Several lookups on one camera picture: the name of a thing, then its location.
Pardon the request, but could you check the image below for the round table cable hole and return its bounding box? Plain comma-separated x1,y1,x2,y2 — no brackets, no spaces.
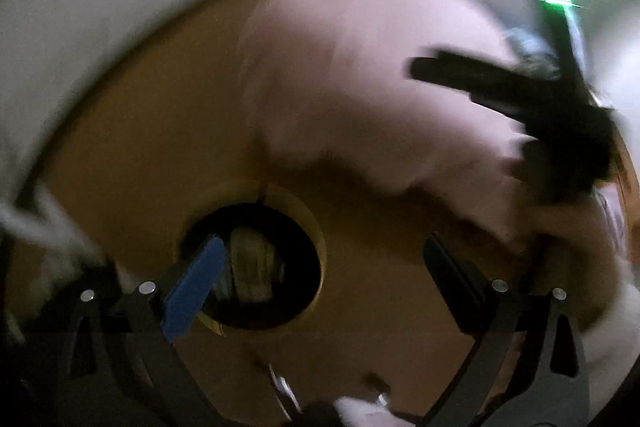
172,180,329,339

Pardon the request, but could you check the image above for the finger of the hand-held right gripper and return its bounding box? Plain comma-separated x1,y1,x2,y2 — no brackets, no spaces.
410,56,527,121
432,49,532,86

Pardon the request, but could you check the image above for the white plastic sheet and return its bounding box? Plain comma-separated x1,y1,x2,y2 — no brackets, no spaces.
0,186,107,269

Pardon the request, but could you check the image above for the pink fleece clothing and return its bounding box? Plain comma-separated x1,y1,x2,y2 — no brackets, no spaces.
239,0,537,249

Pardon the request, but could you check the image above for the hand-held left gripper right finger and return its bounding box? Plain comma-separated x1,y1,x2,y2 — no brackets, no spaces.
419,233,592,427

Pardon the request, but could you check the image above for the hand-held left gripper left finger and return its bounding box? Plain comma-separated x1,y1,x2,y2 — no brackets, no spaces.
30,234,227,427

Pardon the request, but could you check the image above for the person's right hand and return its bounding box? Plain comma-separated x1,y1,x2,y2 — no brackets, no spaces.
531,183,628,329

